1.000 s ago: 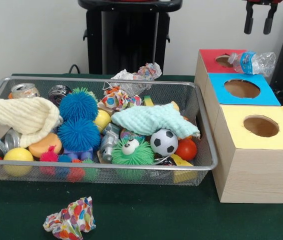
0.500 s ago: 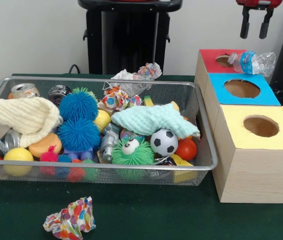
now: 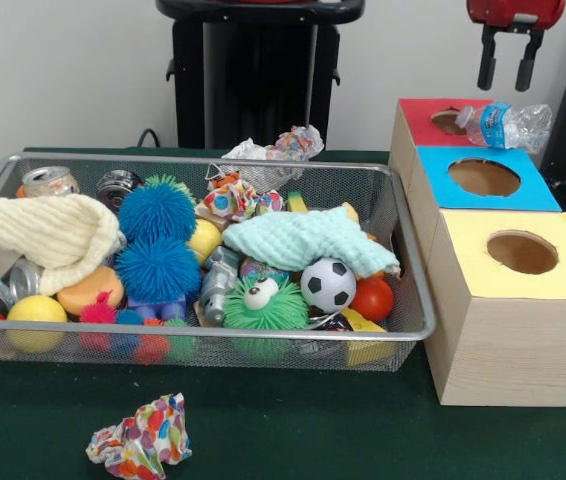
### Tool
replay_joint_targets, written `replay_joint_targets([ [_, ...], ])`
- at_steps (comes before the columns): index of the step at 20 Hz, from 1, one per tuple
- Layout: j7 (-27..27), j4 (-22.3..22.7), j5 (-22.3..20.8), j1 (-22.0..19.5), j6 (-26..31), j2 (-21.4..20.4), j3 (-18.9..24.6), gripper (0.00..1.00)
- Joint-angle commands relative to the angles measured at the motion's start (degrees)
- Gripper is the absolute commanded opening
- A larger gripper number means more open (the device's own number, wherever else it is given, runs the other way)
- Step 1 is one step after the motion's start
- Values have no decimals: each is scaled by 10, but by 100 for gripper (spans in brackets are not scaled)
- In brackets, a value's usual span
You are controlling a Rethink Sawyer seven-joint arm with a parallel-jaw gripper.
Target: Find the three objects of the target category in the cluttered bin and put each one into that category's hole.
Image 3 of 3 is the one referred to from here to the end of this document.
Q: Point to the blue spiky ball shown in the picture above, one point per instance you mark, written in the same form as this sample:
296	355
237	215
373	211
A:
158	210
158	268

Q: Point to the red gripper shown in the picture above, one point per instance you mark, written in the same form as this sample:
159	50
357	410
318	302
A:
516	12

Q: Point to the mint green waffle cloth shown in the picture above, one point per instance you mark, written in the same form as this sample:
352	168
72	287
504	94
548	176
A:
303	240

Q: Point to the orange round disc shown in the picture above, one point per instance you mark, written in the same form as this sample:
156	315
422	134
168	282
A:
88	290

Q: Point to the yellow ball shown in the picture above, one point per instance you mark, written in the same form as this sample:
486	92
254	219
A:
36	320
206	240

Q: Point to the grey robot toy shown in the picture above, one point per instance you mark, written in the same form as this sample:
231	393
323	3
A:
219	288

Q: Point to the yellow cheese wedge toy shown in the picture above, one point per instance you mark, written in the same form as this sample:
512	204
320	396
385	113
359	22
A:
363	325

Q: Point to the crushed silver can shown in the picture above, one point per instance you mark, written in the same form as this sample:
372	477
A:
48	182

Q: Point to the black and white soccer ball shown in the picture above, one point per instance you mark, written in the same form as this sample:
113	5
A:
328	285

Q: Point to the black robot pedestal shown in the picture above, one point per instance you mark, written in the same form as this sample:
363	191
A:
258	80

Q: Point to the cream waffle cloth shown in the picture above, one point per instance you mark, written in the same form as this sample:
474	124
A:
38	235

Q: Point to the red ball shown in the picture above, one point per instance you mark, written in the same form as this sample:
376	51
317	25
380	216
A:
375	297

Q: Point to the crushed clear plastic bottle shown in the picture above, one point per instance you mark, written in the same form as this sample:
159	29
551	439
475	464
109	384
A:
503	126

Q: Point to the wooden box with three holes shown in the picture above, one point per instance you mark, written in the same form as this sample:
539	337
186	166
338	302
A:
508	330

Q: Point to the green fuzzy toy with eyes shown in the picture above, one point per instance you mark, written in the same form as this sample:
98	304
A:
268	308

